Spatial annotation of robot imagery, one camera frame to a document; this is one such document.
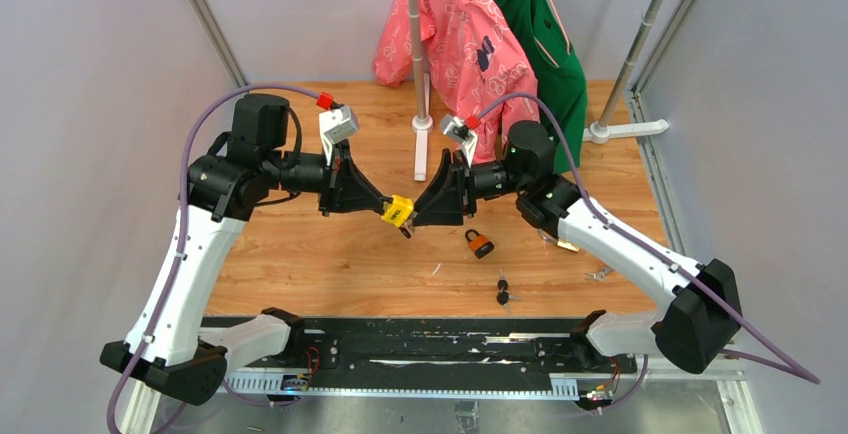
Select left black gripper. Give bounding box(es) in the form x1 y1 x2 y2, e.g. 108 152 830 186
264 137 385 216

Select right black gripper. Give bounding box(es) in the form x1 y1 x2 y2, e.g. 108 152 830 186
411 150 529 228

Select yellow padlock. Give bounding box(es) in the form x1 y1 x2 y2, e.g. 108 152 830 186
381 195 415 229

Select orange padlock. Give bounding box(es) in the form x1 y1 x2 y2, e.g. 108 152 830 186
464 229 495 259

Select brass padlock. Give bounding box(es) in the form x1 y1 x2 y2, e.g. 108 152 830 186
538 230 581 253

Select black orange-lock keys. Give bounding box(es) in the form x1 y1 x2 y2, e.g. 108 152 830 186
496 269 519 316

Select silver brass-lock keys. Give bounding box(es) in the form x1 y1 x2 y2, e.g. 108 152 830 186
585 266 614 282

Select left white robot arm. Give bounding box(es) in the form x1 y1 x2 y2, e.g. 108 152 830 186
100 93 387 406

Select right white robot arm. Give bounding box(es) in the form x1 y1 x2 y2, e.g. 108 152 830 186
412 115 741 374

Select pink patterned jacket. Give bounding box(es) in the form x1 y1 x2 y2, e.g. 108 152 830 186
372 0 547 164

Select green shirt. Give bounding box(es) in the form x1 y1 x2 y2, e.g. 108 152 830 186
494 0 588 172

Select white clothes rack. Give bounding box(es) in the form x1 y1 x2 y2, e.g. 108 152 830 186
407 0 668 182

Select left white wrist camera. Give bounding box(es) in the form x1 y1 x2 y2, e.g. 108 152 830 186
318 105 360 165

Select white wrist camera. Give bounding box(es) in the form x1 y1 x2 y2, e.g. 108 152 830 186
439 114 478 167
318 105 360 165

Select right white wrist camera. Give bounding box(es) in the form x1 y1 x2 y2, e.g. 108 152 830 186
439 114 478 167

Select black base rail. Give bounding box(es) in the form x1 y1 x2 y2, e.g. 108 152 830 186
198 315 684 412

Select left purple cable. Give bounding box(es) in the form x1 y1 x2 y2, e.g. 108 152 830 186
105 83 336 434

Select purple cable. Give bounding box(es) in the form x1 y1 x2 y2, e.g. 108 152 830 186
463 91 823 386
105 83 336 434

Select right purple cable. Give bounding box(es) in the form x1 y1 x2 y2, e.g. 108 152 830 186
463 91 823 386

